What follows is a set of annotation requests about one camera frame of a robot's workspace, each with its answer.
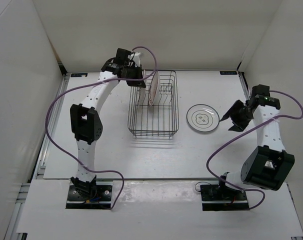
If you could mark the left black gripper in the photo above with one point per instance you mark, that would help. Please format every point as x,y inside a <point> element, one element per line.
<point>139,83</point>

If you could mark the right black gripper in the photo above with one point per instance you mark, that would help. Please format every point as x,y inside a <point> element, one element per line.
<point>239,125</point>

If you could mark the red patterned plate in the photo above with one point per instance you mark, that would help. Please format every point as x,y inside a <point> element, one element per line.
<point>154,89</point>
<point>141,96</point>

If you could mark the wire dish rack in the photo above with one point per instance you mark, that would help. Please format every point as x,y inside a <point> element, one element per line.
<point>160,121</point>

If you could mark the green rimmed white plate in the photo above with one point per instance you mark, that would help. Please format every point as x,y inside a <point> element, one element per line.
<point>202,118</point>

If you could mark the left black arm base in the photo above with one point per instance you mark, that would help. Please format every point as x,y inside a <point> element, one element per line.
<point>98,198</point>

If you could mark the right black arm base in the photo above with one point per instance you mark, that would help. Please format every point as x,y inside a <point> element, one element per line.
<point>215,198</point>

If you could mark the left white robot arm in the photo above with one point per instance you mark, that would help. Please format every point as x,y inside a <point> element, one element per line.
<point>86,124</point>

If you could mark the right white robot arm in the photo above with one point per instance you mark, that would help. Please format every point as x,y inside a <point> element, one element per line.
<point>269,164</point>

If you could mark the right blue table label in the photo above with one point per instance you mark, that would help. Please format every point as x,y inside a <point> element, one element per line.
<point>224,72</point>

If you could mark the blue table label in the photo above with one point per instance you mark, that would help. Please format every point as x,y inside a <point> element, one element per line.
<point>224,72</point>
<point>79,75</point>

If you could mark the left blue table label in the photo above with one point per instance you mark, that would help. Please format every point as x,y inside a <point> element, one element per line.
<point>79,75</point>

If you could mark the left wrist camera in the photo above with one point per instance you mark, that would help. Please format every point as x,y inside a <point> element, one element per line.
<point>122,57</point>

